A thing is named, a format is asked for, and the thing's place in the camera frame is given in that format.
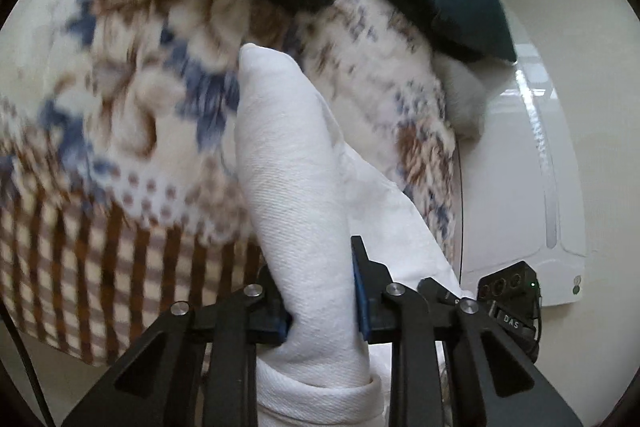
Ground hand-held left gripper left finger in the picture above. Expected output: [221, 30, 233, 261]
[60, 264, 293, 427]

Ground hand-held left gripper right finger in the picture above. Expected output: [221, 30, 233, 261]
[350, 235, 584, 427]

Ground white pants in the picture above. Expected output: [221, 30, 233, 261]
[235, 43, 476, 427]

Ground white bed headboard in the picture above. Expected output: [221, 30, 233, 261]
[440, 0, 589, 308]

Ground grey fuzzy cloth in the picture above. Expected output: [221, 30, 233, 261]
[435, 54, 488, 141]

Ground floral checkered bed blanket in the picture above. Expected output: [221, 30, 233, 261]
[0, 0, 458, 365]

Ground black cable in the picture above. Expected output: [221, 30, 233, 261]
[0, 307, 56, 427]

